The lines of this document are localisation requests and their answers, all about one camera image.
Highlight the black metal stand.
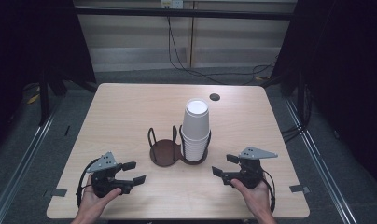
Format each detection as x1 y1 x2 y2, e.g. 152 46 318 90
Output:
37 70 51 127
296 74 306 125

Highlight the single white paper cup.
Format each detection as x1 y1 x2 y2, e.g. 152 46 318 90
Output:
180 98 211 140

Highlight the yellow floor object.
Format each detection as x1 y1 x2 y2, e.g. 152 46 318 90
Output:
26 87 41 105

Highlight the black horizontal bar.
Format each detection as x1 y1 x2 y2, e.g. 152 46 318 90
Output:
74 7 296 21

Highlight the black cable from outlet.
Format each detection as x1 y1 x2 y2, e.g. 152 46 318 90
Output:
166 16 278 86

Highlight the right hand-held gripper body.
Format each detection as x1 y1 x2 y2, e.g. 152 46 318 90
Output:
222 147 278 189

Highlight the left hand-held gripper cable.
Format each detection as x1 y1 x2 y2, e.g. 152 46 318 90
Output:
76 158 100 208

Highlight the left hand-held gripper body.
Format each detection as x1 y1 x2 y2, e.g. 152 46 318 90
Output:
86 151 132 199

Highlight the dark curtain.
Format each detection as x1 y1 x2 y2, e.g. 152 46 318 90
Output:
0 0 97 153
270 0 377 190

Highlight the white wall outlet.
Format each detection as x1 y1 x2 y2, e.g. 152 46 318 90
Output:
161 0 185 9

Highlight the grey tape piece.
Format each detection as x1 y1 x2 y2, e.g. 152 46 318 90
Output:
50 188 68 198
289 184 311 194

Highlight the person's right hand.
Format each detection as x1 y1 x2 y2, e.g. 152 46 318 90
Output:
230 178 273 218

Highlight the person's left hand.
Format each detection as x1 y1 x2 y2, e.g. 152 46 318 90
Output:
78 175 122 217

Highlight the bundle of black floor cables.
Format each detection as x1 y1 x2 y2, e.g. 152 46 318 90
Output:
281 87 313 144

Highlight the right hand-held gripper cable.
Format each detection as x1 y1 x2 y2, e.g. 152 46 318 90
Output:
260 169 276 214

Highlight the hand-held gripper cable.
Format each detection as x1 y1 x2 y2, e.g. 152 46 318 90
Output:
260 169 276 214
76 158 100 208

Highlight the black wire double cup holder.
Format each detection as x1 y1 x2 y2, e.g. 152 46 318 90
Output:
147 125 213 168

